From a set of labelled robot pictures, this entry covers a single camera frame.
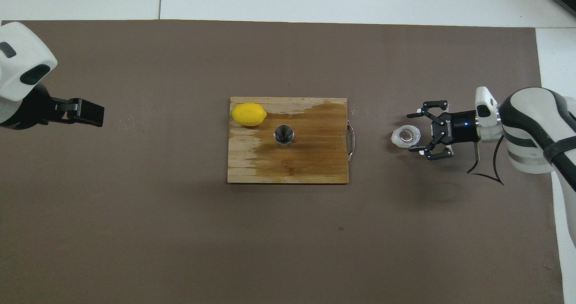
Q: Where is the small clear glass cup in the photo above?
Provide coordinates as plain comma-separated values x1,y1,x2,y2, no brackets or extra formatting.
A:
391,125,422,149

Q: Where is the steel jigger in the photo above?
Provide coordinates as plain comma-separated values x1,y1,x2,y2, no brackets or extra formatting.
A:
273,124,296,150

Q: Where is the wooden cutting board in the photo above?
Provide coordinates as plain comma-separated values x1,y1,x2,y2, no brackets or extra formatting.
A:
227,97,356,185

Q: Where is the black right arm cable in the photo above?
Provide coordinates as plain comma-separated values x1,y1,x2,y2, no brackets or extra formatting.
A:
467,140,504,186

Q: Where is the yellow lemon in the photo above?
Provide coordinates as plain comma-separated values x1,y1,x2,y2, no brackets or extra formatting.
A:
230,103,267,127

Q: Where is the brown table mat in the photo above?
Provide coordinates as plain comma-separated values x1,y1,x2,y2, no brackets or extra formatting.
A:
0,19,565,304

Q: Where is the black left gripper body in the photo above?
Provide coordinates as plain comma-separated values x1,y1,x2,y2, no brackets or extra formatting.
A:
0,82,57,130

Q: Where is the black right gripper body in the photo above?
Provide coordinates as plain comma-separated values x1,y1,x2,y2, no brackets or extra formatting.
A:
439,109,478,145

